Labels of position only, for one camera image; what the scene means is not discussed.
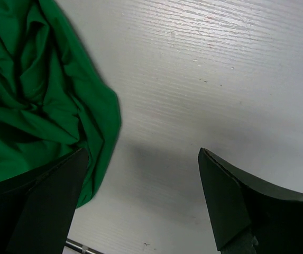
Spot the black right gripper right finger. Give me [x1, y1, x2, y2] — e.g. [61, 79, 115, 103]
[198, 148, 303, 253]

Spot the green t shirt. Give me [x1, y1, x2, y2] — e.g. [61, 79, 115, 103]
[0, 1, 121, 206]

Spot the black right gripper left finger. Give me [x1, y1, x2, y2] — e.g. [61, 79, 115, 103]
[0, 148, 88, 253]

